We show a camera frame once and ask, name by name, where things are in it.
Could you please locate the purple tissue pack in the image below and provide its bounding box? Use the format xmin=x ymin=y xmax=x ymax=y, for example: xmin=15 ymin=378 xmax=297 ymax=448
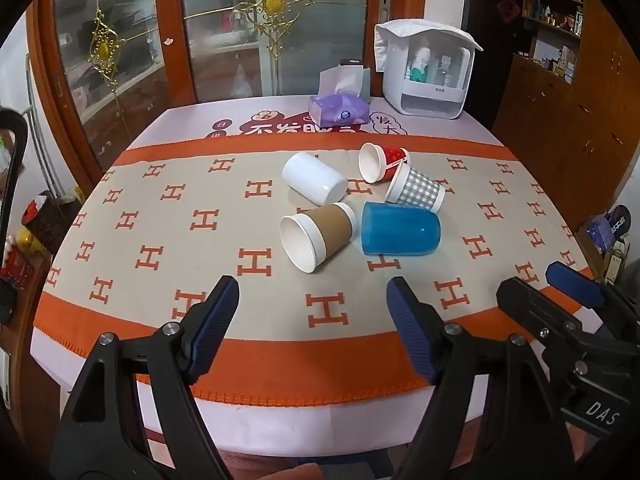
xmin=307 ymin=94 xmax=371 ymax=129

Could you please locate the white plastic cup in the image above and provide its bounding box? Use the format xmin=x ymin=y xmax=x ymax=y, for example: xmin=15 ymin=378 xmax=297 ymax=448
xmin=281 ymin=152 xmax=348 ymax=206

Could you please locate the grey checked paper cup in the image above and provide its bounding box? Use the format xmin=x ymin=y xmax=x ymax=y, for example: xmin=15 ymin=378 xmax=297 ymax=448
xmin=385 ymin=164 xmax=446 ymax=214

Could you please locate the wooden shelf cabinet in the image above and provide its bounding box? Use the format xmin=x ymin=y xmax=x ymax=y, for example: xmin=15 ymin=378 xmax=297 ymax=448
xmin=492 ymin=0 xmax=640 ymax=243

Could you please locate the black chair frame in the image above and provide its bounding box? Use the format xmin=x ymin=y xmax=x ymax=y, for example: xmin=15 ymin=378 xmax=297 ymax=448
xmin=0 ymin=107 xmax=32 ymax=326

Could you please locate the white storage organizer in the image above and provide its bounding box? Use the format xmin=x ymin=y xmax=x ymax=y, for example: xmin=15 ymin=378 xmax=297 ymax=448
xmin=382 ymin=30 xmax=476 ymax=120

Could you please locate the blue small box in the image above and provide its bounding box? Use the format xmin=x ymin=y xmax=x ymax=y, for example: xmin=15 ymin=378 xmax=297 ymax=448
xmin=586 ymin=215 xmax=615 ymax=255

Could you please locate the red snack package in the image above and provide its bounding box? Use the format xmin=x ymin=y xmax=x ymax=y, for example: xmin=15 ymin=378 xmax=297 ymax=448
xmin=0 ymin=245 xmax=37 ymax=292

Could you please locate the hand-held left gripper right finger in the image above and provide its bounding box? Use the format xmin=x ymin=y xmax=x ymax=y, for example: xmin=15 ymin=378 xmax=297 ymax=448
xmin=386 ymin=276 xmax=568 ymax=480

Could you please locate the pink printed tablecloth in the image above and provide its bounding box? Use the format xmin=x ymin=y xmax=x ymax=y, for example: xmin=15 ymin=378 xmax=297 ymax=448
xmin=30 ymin=104 xmax=601 ymax=457

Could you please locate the blue plastic cup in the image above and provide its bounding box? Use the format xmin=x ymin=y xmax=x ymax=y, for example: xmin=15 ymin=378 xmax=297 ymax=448
xmin=361 ymin=201 xmax=442 ymax=257

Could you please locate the black round fan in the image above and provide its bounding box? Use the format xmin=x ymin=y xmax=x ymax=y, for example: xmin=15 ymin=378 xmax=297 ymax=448
xmin=604 ymin=204 xmax=633 ymax=235

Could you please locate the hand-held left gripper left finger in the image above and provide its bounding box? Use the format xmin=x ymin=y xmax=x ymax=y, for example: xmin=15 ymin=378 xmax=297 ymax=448
xmin=49 ymin=275 xmax=241 ymax=480

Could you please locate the yellow bottle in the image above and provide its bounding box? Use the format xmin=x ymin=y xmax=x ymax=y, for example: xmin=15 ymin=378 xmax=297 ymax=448
xmin=16 ymin=226 xmax=47 ymax=257

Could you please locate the orange beige patterned blanket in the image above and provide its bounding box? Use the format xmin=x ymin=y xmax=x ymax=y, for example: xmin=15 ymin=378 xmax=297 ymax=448
xmin=31 ymin=145 xmax=601 ymax=408

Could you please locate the red dotted paper cup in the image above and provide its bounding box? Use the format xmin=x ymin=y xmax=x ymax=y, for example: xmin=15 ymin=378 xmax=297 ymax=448
xmin=358 ymin=142 xmax=411 ymax=184

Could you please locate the brown sleeved paper cup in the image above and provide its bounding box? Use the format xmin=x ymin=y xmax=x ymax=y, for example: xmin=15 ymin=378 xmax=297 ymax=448
xmin=279 ymin=202 xmax=357 ymax=274

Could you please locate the white folded towel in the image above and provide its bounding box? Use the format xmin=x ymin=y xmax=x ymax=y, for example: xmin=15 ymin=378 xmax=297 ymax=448
xmin=374 ymin=18 xmax=484 ymax=73

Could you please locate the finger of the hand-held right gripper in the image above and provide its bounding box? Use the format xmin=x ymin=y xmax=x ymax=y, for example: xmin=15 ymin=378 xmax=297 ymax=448
xmin=496 ymin=277 xmax=595 ymax=357
xmin=545 ymin=261 xmax=640 ymax=312

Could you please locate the wooden glass door gold ornament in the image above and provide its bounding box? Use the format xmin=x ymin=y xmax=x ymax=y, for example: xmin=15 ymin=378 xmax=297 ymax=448
xmin=177 ymin=0 xmax=427 ymax=103
xmin=30 ymin=0 xmax=198 ymax=173

